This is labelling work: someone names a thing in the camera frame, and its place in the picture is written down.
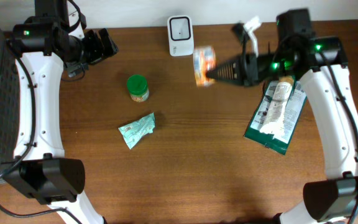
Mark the right black cable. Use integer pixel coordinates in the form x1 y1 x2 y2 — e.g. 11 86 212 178
231 22 358 224

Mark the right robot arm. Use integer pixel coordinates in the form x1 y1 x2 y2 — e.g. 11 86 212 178
206 8 358 223

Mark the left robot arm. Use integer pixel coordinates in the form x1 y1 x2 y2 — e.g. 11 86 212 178
3 1 118 223

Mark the green lid jar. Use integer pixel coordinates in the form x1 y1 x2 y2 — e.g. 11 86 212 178
127 75 149 102

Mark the white barcode scanner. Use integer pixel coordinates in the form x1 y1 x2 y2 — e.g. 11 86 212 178
167 15 194 57

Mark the green 3M glove packet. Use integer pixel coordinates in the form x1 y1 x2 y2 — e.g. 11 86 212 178
244 81 306 155

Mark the orange tissue pack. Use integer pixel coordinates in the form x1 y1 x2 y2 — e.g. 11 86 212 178
193 45 216 87

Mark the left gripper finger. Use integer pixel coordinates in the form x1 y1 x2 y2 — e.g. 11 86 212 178
87 29 105 62
98 28 119 57

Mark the black cable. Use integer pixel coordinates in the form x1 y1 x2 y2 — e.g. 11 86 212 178
0 40 83 224
231 22 358 224

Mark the white Pantene tube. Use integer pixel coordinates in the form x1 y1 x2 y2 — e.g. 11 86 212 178
260 76 295 136

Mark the left black cable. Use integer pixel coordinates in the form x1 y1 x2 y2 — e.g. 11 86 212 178
0 40 83 224

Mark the teal foil sachet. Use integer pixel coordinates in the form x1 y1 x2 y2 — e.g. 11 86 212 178
118 113 155 149

